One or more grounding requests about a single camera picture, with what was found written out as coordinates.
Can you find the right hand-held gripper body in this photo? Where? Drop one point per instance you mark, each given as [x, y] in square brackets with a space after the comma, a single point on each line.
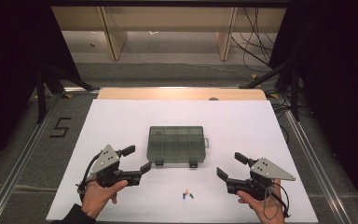
[268, 170]

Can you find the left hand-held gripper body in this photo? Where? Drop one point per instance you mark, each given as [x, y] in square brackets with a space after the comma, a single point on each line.
[107, 160]

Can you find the grey transparent compartment box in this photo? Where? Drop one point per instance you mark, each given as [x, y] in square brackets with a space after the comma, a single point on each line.
[175, 144]

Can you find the small green part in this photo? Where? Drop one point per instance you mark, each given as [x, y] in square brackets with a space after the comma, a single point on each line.
[191, 196]

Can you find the person's left hand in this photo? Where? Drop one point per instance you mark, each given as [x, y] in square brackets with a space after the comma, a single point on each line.
[98, 196]

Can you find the person's right hand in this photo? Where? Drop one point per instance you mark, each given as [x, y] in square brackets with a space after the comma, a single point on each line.
[267, 210]

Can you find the black metal stand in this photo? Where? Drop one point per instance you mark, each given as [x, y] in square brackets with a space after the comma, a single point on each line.
[295, 93]
[40, 96]

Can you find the black curtain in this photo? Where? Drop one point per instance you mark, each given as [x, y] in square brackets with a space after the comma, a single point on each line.
[338, 77]
[9, 62]

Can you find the aluminium floor rail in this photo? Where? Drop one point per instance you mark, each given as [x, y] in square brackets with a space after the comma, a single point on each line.
[315, 161]
[18, 165]

